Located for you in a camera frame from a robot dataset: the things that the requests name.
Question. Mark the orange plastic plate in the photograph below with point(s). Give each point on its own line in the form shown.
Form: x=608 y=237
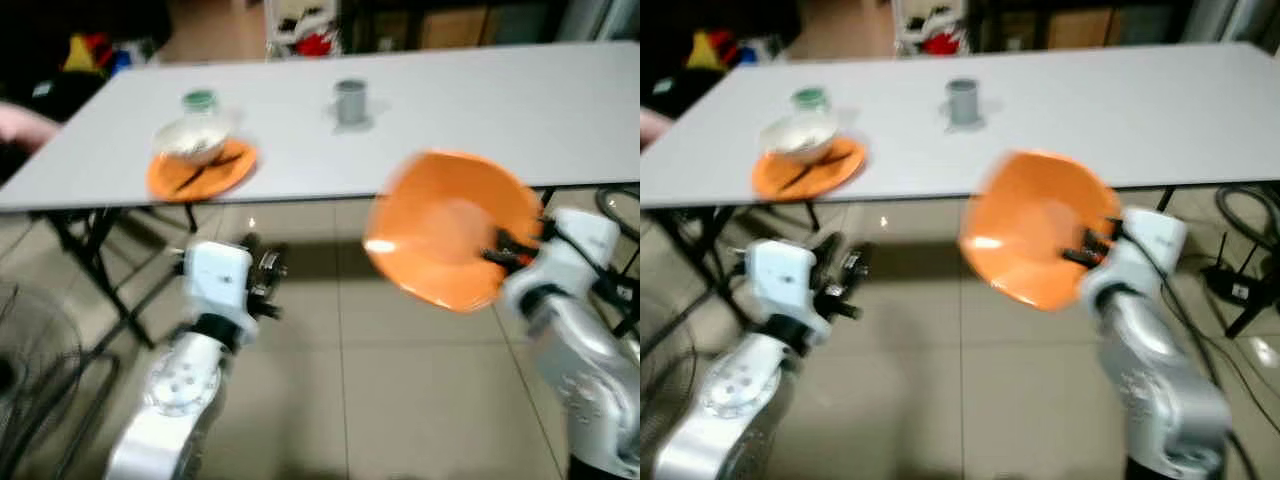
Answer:
x=1030 y=225
x=440 y=225
x=225 y=172
x=835 y=165

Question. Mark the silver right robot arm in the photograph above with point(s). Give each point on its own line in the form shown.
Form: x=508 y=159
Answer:
x=1160 y=380
x=580 y=370

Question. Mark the person's forearm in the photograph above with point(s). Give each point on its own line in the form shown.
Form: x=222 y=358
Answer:
x=25 y=125
x=652 y=128

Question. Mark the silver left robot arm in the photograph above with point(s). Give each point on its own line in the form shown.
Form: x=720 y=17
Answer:
x=730 y=400
x=175 y=400

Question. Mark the dark chopsticks pair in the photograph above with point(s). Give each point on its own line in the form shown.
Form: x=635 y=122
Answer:
x=205 y=170
x=812 y=166

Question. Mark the black router with antennas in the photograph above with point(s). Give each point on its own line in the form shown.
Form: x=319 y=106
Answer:
x=1235 y=290

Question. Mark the white ceramic bowl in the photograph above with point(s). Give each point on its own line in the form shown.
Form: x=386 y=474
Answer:
x=798 y=133
x=190 y=135

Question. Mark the green cup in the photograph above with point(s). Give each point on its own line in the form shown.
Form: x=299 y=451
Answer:
x=200 y=100
x=810 y=98

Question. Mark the grey cup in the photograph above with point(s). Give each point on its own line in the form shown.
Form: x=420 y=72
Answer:
x=963 y=102
x=351 y=102

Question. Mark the brown wooden cabinet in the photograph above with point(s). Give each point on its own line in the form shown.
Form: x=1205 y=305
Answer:
x=480 y=28
x=1085 y=28

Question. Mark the white and red bag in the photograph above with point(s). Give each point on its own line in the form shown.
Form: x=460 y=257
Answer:
x=305 y=30
x=930 y=30

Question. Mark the yellow and red toy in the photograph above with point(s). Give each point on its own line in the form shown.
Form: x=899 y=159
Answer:
x=88 y=52
x=712 y=50

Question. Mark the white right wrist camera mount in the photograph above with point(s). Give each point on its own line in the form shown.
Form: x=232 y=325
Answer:
x=580 y=250
x=1150 y=250

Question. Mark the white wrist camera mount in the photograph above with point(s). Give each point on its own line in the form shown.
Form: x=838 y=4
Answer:
x=780 y=278
x=217 y=278
x=1150 y=250
x=580 y=250

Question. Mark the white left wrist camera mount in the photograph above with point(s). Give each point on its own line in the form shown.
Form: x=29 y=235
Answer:
x=780 y=278
x=217 y=278

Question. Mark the black folding table frame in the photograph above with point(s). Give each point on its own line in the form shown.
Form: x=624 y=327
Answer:
x=715 y=250
x=95 y=275

